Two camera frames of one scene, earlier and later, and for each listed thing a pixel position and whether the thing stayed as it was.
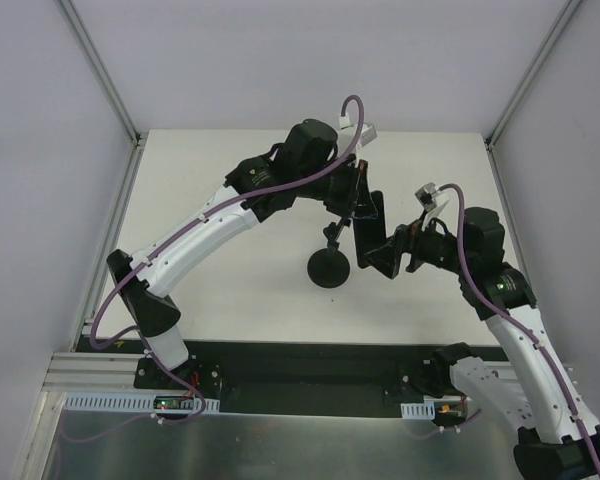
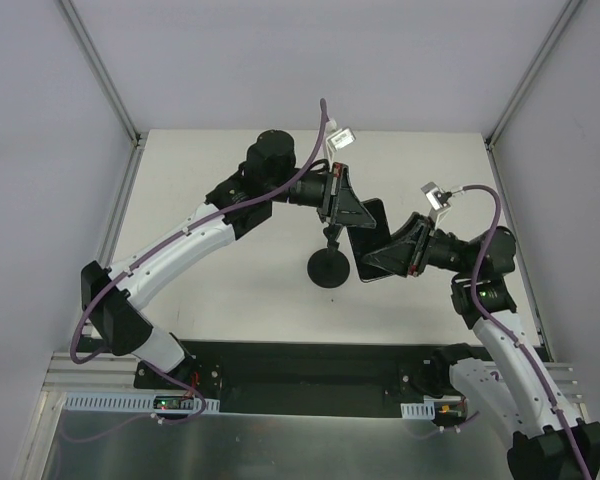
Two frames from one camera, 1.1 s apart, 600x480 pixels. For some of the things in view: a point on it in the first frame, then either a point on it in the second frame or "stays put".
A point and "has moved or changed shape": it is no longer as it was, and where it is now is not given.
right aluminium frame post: x=568 y=9 stays put
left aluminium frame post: x=100 y=69 stays put
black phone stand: x=330 y=267 stays put
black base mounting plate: x=294 y=379 stays put
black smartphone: x=369 y=231 has moved or changed shape
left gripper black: x=355 y=192 -> x=331 y=193
